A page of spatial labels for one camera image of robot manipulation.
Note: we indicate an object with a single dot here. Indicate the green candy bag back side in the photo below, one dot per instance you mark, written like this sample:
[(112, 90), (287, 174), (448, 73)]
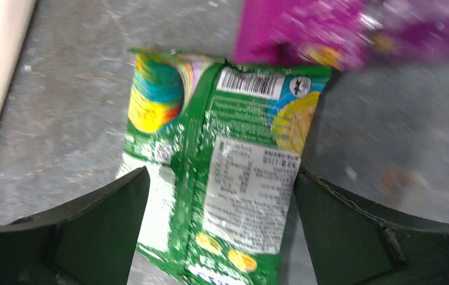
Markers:
[(222, 144)]

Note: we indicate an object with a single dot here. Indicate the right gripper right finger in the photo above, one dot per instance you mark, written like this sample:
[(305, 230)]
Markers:
[(353, 240)]

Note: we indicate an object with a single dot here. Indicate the purple candy bag middle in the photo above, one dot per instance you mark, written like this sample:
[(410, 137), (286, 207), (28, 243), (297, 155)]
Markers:
[(342, 34)]

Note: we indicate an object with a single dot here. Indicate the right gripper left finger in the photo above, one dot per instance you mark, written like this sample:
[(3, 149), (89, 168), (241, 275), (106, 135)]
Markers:
[(88, 240)]

